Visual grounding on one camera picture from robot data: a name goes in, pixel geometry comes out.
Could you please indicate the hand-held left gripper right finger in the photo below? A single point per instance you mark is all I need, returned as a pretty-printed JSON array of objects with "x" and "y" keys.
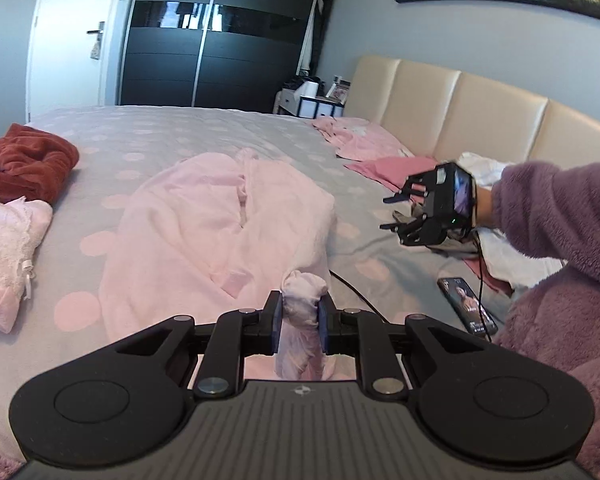
[{"x": 324, "y": 325}]

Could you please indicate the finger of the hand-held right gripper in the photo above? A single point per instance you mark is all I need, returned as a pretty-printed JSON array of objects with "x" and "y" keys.
[
  {"x": 410, "y": 230},
  {"x": 415, "y": 185}
]

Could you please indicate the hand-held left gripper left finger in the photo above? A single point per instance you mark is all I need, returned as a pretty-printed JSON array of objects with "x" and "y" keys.
[{"x": 276, "y": 325}]

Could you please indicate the pale pink pyjama top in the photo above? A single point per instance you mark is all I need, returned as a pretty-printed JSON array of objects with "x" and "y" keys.
[{"x": 190, "y": 210}]

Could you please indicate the pink fleece pants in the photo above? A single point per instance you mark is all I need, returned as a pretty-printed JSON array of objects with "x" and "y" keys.
[{"x": 5, "y": 250}]

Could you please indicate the magenta pink cloth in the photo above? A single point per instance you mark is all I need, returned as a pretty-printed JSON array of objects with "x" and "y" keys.
[{"x": 395, "y": 167}]

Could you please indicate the pink garment near headboard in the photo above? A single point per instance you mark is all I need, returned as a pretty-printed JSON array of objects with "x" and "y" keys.
[{"x": 365, "y": 140}]

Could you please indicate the white garment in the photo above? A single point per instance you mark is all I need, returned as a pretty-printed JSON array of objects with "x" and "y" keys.
[{"x": 510, "y": 260}]

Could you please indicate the black smartphone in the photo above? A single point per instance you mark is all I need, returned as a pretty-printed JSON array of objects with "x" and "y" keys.
[{"x": 467, "y": 305}]

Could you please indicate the beige padded headboard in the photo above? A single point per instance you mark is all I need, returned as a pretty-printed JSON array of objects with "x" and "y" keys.
[{"x": 480, "y": 105}]

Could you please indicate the white nightstand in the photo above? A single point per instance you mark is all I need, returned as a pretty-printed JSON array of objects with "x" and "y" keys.
[{"x": 310, "y": 106}]

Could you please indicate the white box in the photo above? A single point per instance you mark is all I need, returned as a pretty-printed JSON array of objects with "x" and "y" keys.
[{"x": 312, "y": 89}]

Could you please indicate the purple fleece robe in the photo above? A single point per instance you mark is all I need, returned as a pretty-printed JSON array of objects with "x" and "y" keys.
[{"x": 570, "y": 350}]

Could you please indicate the grey polka-dot duvet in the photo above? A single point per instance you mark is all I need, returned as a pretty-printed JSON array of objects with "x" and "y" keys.
[{"x": 130, "y": 130}]

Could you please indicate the black wardrobe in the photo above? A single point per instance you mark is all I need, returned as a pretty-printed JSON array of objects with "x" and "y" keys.
[{"x": 170, "y": 60}]

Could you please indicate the red-brown towel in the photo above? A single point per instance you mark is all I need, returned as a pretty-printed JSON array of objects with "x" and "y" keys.
[{"x": 25, "y": 160}]

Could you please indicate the white door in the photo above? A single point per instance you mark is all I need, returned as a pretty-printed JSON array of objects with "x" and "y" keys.
[{"x": 65, "y": 35}]

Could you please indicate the photo frame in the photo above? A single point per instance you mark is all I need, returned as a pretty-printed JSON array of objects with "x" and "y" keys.
[{"x": 340, "y": 90}]

